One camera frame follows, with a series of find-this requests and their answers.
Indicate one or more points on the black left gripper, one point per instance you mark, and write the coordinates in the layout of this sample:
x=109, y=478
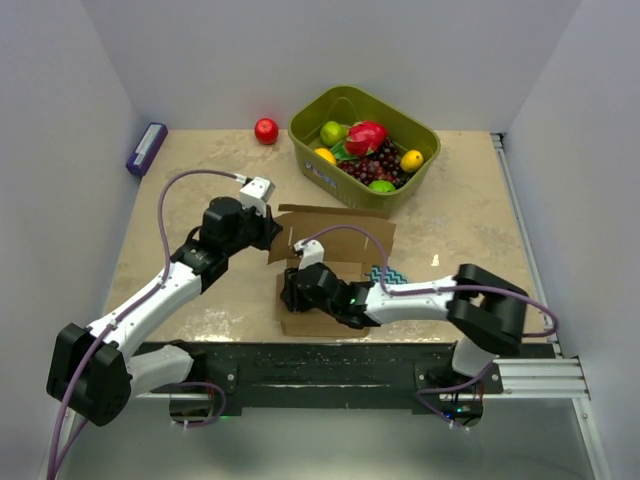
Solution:
x=269, y=228

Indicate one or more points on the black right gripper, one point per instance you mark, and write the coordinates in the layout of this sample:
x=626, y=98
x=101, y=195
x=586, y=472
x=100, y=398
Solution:
x=291, y=293

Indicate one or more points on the brown cardboard paper box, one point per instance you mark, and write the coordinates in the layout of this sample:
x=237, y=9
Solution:
x=344, y=234

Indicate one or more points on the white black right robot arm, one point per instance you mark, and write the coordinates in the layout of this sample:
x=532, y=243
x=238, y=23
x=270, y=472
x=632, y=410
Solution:
x=488, y=310

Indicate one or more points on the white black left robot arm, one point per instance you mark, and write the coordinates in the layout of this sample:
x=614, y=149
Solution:
x=95, y=369

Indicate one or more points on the purple rectangular box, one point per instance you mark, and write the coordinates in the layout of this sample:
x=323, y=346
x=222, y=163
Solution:
x=146, y=150

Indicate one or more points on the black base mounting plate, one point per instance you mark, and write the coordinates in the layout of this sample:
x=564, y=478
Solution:
x=361, y=376

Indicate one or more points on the orange fruit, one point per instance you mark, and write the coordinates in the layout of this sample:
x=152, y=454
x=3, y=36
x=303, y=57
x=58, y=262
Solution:
x=326, y=154

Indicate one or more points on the red apple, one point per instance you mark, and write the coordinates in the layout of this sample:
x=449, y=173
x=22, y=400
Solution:
x=266, y=131

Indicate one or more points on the blue zigzag sponge cloth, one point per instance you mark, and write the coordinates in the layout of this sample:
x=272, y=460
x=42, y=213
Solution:
x=390, y=276

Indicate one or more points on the green apple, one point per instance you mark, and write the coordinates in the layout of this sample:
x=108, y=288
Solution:
x=331, y=133

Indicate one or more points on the green lime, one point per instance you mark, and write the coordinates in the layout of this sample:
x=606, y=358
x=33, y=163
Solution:
x=382, y=186

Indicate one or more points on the red dragon fruit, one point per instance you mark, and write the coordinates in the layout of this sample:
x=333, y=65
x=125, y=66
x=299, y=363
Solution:
x=364, y=138

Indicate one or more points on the purple grape bunch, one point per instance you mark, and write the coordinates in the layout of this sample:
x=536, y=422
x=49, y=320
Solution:
x=383, y=164

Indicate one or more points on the green plastic tub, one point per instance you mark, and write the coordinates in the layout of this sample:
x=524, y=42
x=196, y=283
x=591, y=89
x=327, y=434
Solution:
x=348, y=105

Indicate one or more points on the yellow lemon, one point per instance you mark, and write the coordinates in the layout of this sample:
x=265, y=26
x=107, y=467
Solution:
x=412, y=161

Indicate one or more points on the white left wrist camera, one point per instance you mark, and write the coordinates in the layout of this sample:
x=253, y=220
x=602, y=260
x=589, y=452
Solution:
x=256, y=194

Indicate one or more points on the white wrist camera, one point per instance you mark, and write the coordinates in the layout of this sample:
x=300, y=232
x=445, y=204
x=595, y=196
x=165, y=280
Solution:
x=309, y=251
x=256, y=194

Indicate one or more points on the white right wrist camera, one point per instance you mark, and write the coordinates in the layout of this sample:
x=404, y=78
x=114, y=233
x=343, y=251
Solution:
x=309, y=251

